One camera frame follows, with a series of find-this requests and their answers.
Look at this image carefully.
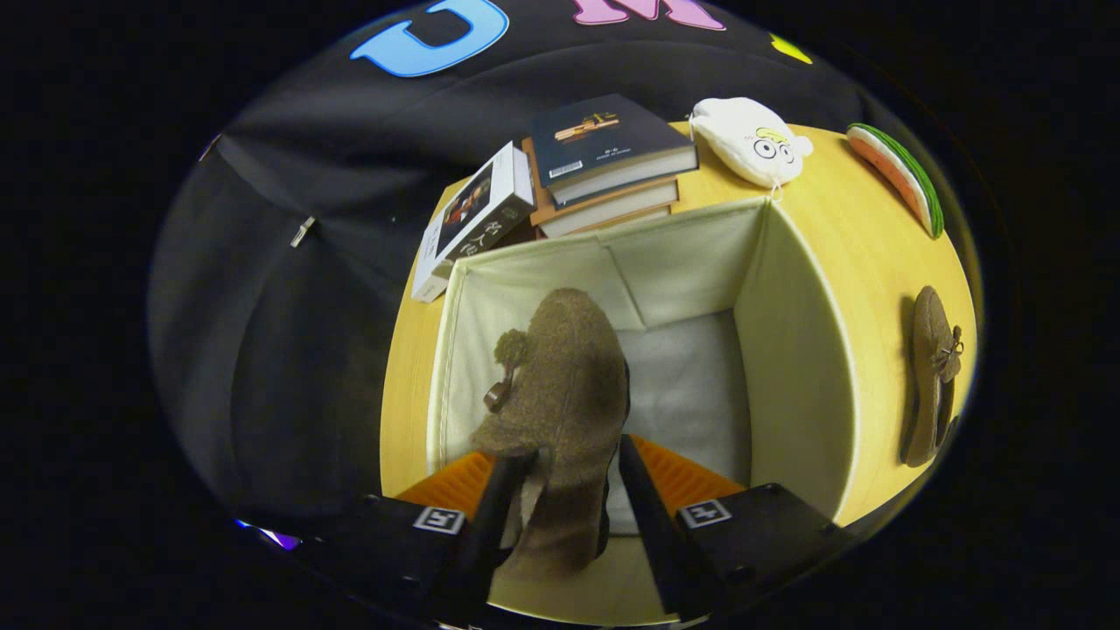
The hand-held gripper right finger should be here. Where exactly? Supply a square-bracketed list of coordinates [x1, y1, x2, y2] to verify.
[617, 433, 858, 622]

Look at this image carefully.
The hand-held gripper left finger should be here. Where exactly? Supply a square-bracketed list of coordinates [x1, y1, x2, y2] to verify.
[302, 449, 536, 624]

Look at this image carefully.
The brown felt shoe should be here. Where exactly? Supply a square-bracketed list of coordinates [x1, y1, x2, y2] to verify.
[470, 289, 632, 580]
[900, 285, 966, 468]

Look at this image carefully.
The grey fabric storage box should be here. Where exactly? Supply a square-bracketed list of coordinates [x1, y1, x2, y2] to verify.
[426, 197, 863, 627]

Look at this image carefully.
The purple lit screen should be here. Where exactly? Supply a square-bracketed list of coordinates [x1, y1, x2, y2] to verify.
[234, 518, 304, 553]

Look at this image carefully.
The thin brown book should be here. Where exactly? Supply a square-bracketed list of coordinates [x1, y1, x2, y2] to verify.
[538, 205, 673, 240]

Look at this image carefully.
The white cover book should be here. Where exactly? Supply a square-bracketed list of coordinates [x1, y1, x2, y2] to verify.
[410, 141, 537, 304]

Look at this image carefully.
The brown cover book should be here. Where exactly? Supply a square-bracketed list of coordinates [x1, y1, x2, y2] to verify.
[521, 138, 683, 230]

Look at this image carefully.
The dark blue book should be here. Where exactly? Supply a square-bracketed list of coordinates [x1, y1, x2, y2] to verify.
[528, 93, 700, 209]

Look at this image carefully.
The white plush toy with face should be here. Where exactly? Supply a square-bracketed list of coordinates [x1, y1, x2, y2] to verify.
[689, 96, 814, 192]

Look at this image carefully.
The watermelon slice plush toy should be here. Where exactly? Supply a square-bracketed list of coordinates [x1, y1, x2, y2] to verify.
[845, 122, 945, 241]

